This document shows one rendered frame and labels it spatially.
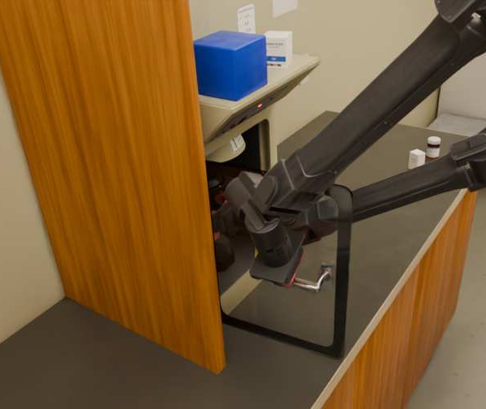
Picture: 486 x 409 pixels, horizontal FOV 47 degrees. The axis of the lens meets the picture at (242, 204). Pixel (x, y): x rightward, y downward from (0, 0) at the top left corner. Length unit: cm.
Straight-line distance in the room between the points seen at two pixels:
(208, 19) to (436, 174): 50
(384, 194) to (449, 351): 164
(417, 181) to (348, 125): 36
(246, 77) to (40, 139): 48
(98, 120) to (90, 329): 55
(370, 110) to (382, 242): 89
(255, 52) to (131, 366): 71
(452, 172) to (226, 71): 44
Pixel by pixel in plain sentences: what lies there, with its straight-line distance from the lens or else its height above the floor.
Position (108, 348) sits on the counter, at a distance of 133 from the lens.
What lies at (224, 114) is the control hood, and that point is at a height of 150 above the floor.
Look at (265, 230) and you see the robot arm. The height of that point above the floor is 137.
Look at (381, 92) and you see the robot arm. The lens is 74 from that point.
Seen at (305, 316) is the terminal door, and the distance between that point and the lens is 113.
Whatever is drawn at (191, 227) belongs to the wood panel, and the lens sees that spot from 100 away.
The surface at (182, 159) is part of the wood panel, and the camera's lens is 94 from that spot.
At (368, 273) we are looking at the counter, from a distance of 148.
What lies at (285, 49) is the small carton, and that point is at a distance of 111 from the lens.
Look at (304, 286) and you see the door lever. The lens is 101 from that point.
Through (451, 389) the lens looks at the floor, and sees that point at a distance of 252.
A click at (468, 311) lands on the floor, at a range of 289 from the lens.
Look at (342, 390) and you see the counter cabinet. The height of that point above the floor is 77.
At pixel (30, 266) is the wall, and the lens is 145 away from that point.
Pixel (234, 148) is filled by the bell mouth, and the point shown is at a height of 133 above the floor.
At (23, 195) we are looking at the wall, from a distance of 137.
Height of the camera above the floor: 184
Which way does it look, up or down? 31 degrees down
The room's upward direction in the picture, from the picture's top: 4 degrees counter-clockwise
